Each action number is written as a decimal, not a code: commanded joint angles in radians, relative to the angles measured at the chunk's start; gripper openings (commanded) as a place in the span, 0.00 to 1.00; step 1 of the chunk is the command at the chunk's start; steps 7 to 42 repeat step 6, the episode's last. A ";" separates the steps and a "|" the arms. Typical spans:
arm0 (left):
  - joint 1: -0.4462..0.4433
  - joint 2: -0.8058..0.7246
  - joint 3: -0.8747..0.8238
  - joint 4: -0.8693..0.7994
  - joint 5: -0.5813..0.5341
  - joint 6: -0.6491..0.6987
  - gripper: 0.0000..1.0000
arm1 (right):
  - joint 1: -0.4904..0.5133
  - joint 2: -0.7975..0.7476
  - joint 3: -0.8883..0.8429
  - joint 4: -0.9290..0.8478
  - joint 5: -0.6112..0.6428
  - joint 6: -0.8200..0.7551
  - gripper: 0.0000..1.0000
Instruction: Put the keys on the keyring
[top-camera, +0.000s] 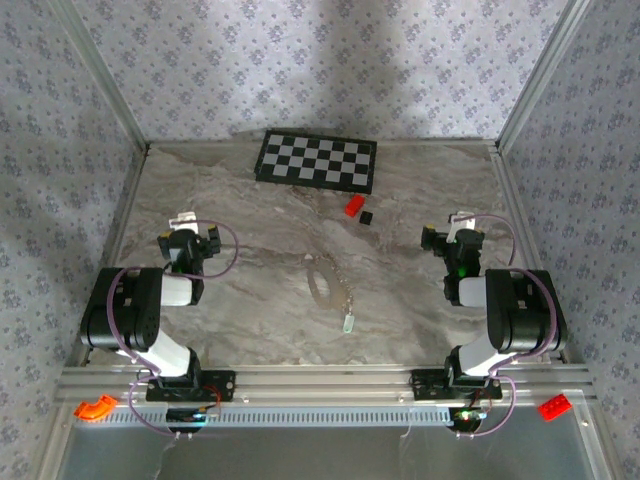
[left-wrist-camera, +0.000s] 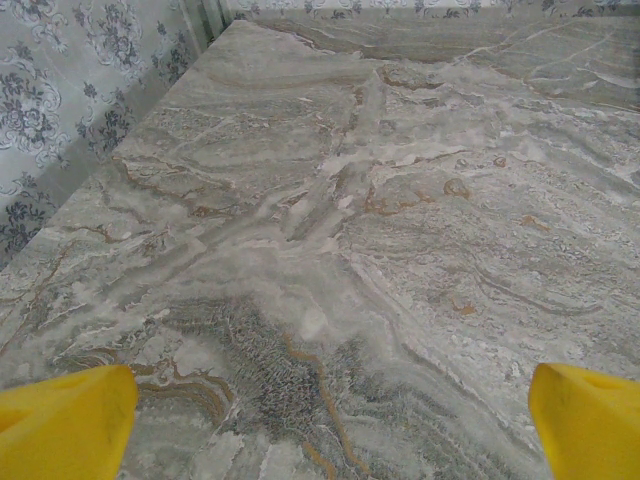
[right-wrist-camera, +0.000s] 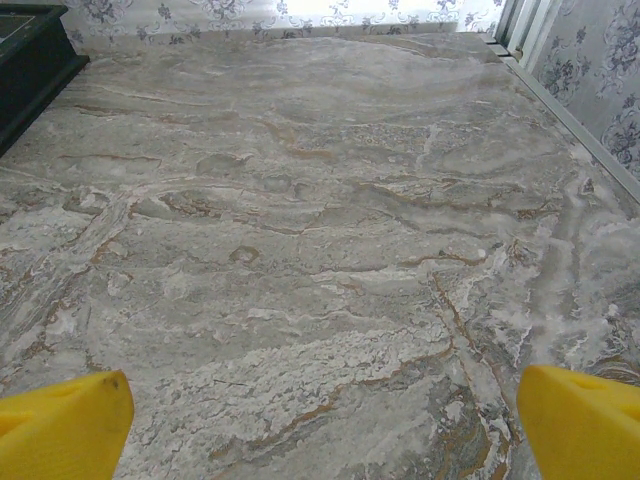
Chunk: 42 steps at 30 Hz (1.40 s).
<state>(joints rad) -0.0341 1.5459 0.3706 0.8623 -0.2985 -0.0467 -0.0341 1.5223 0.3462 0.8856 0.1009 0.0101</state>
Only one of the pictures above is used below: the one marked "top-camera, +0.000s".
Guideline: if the aluminium frame post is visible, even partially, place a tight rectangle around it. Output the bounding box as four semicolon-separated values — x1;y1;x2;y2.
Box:
494;0;596;151
49;0;151;151

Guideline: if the orange curved plastic piece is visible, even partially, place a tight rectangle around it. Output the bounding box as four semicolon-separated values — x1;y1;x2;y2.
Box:
73;393;119;424

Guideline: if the grey slotted cable duct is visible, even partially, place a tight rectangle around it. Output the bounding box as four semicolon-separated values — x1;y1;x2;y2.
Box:
107;403;454;429

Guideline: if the grey metal sheet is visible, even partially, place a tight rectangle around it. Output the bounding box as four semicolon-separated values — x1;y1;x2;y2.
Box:
54;419;601;480

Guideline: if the red toy brick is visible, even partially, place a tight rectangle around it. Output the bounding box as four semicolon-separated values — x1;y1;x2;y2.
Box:
537;393;574;423

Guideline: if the controller circuit board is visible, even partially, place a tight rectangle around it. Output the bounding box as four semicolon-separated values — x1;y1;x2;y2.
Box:
166;405;222;427
451;407;490;432

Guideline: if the silver oval ring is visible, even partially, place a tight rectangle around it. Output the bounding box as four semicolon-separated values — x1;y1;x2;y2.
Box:
304;262;337;310

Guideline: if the aluminium table side rail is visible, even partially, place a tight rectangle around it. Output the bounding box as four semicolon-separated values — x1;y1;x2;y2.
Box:
489;144;571;364
74;144;151;361

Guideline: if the black and white chessboard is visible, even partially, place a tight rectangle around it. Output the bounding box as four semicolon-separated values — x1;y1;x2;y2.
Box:
253;128;379;196

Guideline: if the silver bead chain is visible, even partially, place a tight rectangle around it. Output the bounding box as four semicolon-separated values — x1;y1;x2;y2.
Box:
319;254;357;316

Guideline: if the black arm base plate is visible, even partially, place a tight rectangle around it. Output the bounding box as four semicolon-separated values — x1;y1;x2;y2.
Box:
410;368;503;401
147;368;236;402

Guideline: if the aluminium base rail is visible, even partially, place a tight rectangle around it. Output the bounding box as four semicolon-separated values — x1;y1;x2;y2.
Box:
57;364;599;404

